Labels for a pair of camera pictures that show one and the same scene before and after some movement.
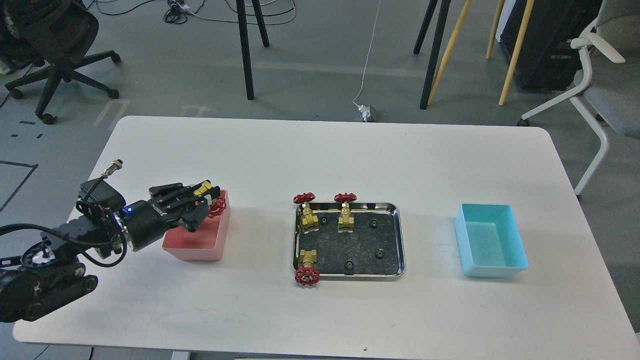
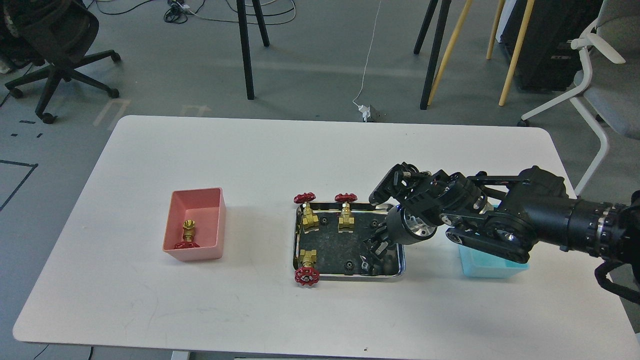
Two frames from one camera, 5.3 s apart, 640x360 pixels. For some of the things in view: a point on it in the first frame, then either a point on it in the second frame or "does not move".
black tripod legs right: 445,11 does not move
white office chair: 608,91 does not move
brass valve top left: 308,220 does not move
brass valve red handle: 217,204 to 188,225
